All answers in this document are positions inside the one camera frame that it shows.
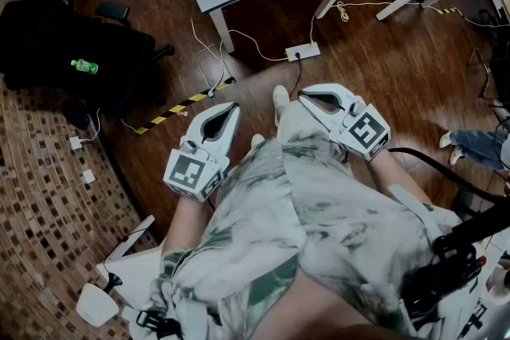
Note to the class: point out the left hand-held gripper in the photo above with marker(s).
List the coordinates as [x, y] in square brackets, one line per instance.
[187, 175]

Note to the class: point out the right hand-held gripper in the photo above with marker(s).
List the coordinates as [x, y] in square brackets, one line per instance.
[364, 129]

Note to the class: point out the person's left forearm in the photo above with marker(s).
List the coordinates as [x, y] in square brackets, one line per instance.
[187, 223]

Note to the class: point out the person's right forearm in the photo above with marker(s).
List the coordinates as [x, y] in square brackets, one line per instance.
[398, 179]

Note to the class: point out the white floor socket strip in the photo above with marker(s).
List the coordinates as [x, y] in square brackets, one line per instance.
[304, 51]

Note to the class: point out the long yellow black striped tape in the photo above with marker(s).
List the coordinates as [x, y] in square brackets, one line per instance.
[175, 107]

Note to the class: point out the person's white left shoe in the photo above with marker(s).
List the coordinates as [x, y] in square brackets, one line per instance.
[257, 140]

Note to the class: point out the person's marbled white dress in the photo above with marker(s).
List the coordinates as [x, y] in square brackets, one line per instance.
[287, 211]

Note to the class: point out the white square adapter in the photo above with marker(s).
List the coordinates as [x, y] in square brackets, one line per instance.
[75, 142]
[88, 176]

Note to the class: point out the green plastic bottle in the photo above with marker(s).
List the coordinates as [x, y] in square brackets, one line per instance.
[84, 67]

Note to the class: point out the short yellow black striped tape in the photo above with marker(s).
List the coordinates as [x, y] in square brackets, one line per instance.
[448, 10]

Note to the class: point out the white side table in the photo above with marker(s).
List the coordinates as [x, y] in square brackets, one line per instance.
[131, 266]

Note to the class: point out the black office chair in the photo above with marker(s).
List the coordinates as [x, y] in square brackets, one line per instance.
[60, 44]

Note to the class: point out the thin metal frame stand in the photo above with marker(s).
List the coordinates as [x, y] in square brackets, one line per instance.
[480, 63]

